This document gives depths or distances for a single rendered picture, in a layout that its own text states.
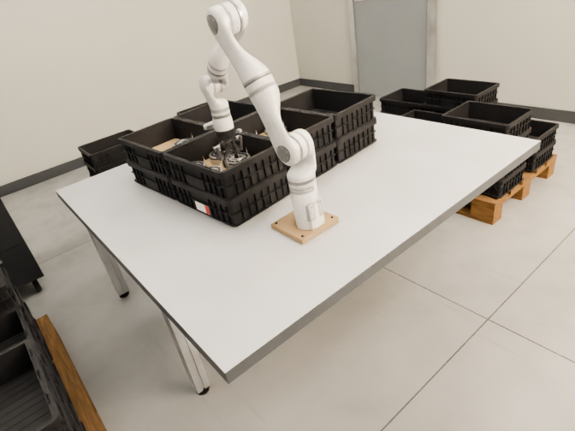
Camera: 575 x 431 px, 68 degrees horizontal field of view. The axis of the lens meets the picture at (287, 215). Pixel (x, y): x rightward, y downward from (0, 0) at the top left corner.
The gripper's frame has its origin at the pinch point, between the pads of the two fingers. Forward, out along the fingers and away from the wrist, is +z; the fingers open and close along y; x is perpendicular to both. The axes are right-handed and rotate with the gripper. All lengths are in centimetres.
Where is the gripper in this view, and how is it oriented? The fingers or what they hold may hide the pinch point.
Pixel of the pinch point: (232, 162)
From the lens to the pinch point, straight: 171.7
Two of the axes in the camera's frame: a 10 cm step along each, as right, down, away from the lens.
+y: 6.5, -4.7, 6.0
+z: 1.5, 8.5, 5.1
